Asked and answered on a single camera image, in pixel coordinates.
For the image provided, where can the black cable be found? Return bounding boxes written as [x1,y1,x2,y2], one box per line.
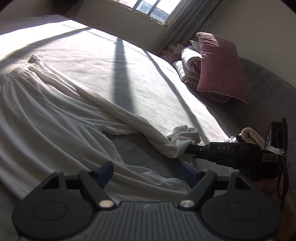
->
[276,118,290,200]

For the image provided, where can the folded white quilt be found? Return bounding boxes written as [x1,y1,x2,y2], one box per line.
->
[173,45,232,103]

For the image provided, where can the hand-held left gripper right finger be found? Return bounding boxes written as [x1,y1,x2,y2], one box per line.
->
[178,161,252,209]

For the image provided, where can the grey bed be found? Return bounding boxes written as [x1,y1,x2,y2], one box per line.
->
[0,14,252,232]

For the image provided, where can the window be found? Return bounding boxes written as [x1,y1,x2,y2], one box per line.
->
[113,0,183,25]

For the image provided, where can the grey quilted headboard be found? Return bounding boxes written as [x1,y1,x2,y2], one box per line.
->
[238,57,296,137]

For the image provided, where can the small pink cushion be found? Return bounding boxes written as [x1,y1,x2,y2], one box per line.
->
[161,44,185,64]

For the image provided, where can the folded white garment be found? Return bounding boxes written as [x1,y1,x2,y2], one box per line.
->
[223,136,243,146]

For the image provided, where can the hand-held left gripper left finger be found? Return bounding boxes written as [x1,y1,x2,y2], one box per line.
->
[42,161,116,209]

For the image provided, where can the patterned curtain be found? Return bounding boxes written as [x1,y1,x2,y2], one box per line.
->
[154,0,223,54]

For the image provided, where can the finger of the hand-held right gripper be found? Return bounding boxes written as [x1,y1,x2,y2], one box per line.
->
[184,144,210,161]

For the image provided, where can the white pants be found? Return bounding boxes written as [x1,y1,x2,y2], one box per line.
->
[0,54,201,202]

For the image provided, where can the pink pillow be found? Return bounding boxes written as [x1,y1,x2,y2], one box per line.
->
[190,32,250,104]

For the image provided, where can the folded beige garment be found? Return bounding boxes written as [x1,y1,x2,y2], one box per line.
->
[240,127,267,150]

